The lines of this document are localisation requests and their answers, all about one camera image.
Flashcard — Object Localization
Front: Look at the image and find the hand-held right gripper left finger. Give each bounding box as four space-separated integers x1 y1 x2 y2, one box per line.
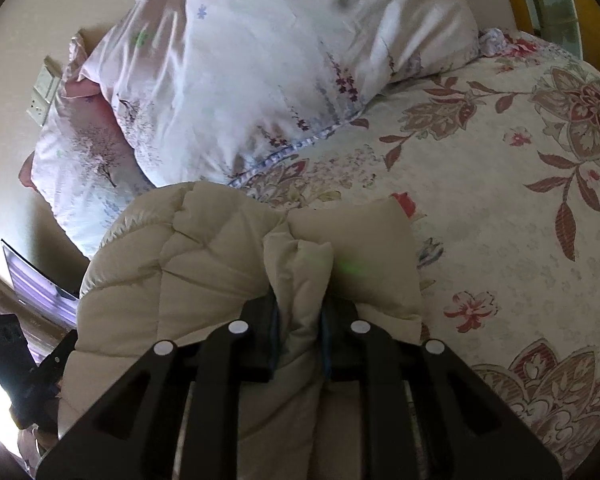
36 296 281 480

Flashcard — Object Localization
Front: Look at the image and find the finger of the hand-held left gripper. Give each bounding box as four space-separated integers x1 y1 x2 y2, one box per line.
35 331 78 386

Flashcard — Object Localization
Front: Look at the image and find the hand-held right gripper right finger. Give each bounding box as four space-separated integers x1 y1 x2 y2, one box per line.
320 297 563 480

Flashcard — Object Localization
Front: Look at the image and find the cream quilted down jacket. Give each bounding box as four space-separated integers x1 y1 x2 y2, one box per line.
55 180 426 480

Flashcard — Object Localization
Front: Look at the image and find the floral white pillow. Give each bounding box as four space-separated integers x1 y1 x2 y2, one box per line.
77 0 481 186
20 30 156 261

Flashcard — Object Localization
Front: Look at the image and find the floral bed sheet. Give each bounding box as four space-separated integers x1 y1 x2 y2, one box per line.
225 25 600 480

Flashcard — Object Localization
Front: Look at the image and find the wooden bed headboard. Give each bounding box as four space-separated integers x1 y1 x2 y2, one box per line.
492 0 600 68

